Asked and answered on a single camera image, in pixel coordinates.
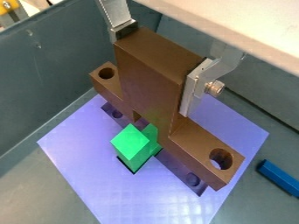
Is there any purple base board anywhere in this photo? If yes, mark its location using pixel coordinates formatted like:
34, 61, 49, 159
39, 95, 269, 224

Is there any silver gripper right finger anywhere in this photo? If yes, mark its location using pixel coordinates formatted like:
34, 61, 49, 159
179, 40, 247, 117

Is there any brown T-shaped block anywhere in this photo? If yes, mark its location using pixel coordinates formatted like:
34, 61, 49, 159
90, 27, 245, 190

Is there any blue cylindrical peg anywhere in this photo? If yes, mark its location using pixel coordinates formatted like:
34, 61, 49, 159
257, 159, 299, 198

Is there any green U-shaped block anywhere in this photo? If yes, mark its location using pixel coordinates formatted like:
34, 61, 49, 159
111, 124, 163, 173

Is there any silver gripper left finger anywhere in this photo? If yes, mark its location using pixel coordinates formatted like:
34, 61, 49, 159
97, 0, 138, 43

